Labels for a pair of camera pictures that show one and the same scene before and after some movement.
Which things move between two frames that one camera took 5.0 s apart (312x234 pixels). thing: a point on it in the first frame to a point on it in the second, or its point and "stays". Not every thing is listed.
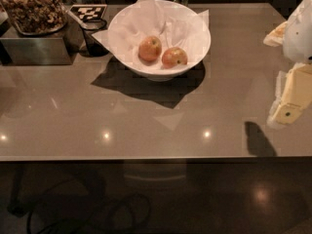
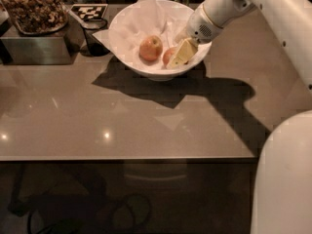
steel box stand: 59,47 stays
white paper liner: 173,23 stays
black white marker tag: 89,12 stays
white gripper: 298,36 to 198,27
